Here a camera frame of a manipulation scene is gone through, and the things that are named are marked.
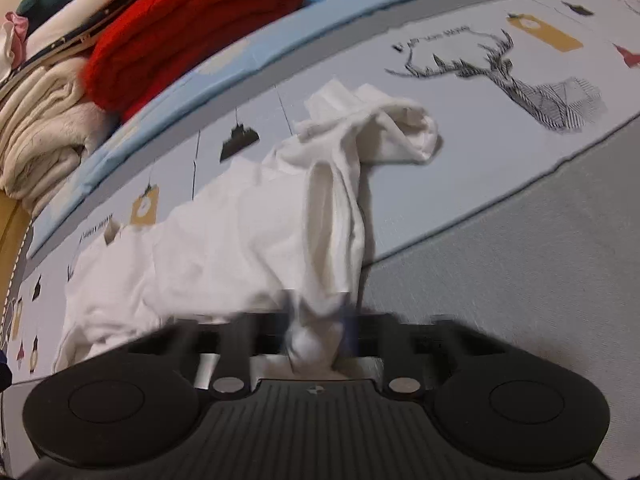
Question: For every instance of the pink cloth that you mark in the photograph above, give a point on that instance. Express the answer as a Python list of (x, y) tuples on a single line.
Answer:
[(12, 40)]

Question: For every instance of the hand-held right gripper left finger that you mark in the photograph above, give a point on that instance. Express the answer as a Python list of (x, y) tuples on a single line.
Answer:
[(291, 312)]

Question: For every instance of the cream folded fleece cloth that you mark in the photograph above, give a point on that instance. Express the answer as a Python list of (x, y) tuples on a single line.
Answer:
[(45, 130)]

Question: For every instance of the white folded cloth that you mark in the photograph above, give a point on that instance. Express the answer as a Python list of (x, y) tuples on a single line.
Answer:
[(75, 15)]

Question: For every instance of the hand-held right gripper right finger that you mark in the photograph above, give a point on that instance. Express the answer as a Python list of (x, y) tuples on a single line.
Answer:
[(348, 312)]

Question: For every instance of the white t-shirt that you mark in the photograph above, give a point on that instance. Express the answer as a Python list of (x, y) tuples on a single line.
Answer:
[(260, 240)]

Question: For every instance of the red folded knit blanket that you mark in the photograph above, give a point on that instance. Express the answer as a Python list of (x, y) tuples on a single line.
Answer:
[(185, 35)]

